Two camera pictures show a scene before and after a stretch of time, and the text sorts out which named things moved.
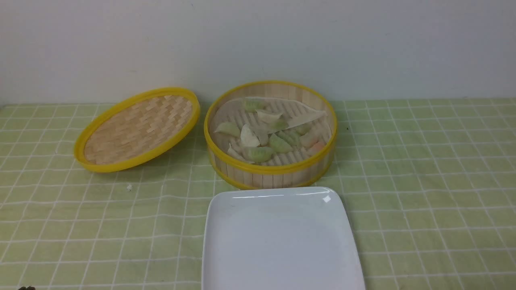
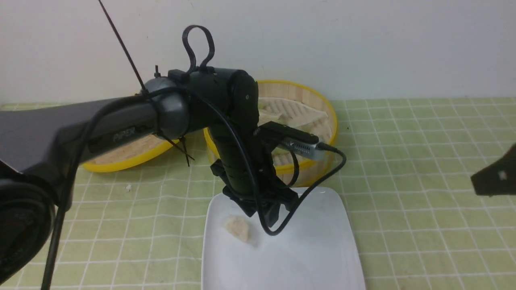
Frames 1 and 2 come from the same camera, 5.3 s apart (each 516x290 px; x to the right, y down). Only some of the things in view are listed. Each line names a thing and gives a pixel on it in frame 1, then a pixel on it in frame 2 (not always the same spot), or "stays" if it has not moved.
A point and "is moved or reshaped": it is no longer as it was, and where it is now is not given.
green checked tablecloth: x=433 y=181 stays
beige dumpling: x=244 y=156 is moved or reshaped
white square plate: x=278 y=238 stays
